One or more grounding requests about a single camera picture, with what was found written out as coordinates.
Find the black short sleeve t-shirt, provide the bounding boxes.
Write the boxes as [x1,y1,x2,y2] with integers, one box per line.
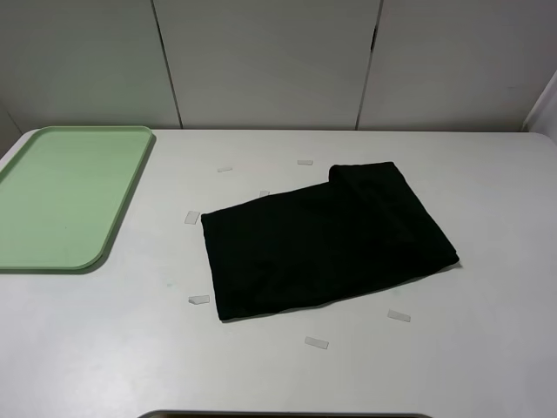
[201,162,459,322]

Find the light green plastic tray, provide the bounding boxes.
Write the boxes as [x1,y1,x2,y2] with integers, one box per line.
[1,126,155,272]

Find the clear tape piece left middle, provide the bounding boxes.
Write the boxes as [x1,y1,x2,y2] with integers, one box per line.
[184,211,200,225]

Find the clear tape piece lower left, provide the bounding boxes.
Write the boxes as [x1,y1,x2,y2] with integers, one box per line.
[188,295,210,306]

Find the clear tape piece lower centre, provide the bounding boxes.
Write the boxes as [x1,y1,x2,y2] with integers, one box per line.
[305,336,329,350]

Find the clear tape piece lower right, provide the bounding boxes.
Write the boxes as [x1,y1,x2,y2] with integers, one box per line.
[387,309,411,323]

